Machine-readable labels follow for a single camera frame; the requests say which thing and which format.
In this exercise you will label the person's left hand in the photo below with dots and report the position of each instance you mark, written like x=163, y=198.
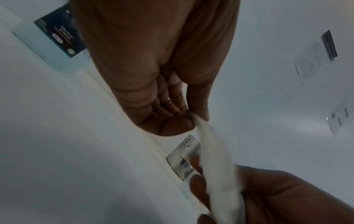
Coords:
x=149, y=54

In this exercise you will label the white paper wall notice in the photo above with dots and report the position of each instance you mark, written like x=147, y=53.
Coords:
x=311, y=61

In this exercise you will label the white wiping tissue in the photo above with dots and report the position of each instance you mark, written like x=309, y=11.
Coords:
x=221, y=175

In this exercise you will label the large white bottle blue label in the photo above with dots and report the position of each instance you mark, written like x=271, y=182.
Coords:
x=60, y=37

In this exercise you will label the black wall device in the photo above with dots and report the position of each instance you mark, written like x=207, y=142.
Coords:
x=329, y=44

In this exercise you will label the perforated steel utensil holder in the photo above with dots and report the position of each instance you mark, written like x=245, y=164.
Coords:
x=184, y=159

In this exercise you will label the person's right hand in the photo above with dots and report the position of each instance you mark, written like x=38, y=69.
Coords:
x=290, y=201

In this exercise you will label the white wall switch plate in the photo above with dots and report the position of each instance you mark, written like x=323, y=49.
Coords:
x=337, y=120

